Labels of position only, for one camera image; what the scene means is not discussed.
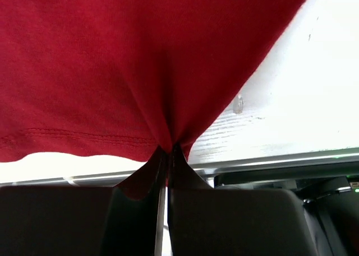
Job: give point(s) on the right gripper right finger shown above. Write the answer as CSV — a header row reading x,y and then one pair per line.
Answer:
x,y
207,221

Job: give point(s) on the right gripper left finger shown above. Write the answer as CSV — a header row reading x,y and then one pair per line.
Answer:
x,y
126,219

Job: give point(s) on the dark red t-shirt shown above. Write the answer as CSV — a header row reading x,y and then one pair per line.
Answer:
x,y
123,77

